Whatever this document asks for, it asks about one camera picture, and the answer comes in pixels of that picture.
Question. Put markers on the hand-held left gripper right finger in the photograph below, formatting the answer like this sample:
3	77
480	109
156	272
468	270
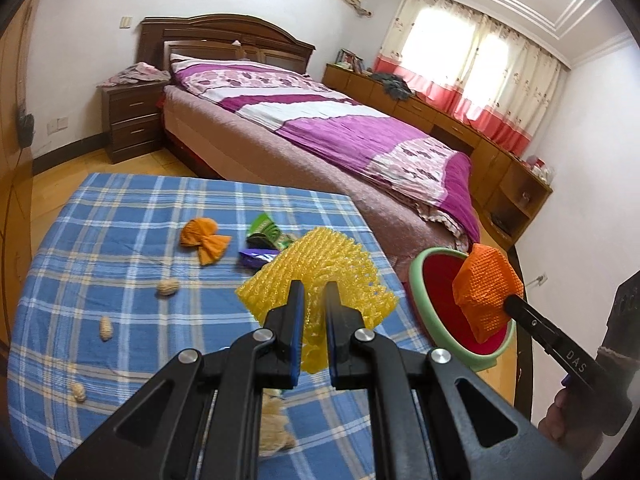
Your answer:
330	360

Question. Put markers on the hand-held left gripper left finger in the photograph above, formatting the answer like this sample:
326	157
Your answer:
298	340

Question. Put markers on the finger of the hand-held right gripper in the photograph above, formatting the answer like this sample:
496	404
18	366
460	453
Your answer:
545	330

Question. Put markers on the orange foam net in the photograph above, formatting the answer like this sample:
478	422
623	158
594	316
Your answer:
487	290

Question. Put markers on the yellow foam net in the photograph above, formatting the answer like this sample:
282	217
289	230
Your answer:
340	265

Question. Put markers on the red bucket with green rim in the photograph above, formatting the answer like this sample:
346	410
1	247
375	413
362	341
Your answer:
437	285

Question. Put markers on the person's right hand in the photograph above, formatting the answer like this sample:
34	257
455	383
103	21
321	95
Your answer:
557	420

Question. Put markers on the crumpled white tissue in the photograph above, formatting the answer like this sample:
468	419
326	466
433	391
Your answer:
275	425

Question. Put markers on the purple wrapper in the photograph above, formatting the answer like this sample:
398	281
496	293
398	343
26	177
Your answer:
257	257

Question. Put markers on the green wrapper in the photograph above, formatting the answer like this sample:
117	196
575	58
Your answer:
265	230

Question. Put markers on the orange crumpled wrapper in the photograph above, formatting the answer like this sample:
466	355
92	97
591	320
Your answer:
205	240

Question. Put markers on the peanut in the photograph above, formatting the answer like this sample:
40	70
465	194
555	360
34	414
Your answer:
168	288
105	329
78	392

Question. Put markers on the small jars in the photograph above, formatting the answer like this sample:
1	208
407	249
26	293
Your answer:
540	169

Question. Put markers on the blue plaid blanket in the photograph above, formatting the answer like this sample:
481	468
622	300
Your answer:
125	260

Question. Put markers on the long wooden low cabinet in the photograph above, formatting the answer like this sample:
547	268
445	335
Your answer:
450	125

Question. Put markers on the floral curtain with pink hem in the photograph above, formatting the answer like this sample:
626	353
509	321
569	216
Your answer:
475	70

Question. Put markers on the floral pillow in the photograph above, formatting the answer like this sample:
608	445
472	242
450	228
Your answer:
230	77

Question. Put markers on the grey clothes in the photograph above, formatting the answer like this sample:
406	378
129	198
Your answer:
395	85

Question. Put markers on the dark wooden nightstand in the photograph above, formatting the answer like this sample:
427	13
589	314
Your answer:
132	120

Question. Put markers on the row of books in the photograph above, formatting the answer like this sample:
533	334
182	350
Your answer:
350	60

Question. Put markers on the pink floral clothes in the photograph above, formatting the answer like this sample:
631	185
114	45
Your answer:
137	74

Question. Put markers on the dark wooden headboard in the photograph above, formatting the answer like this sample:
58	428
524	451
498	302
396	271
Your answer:
225	35

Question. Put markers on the wooden wardrobe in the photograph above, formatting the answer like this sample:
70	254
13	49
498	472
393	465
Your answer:
15	185

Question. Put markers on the black hanging bag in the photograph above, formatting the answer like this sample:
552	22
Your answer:
26	127

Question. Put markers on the white wall socket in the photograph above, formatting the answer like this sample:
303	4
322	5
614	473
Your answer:
57	125

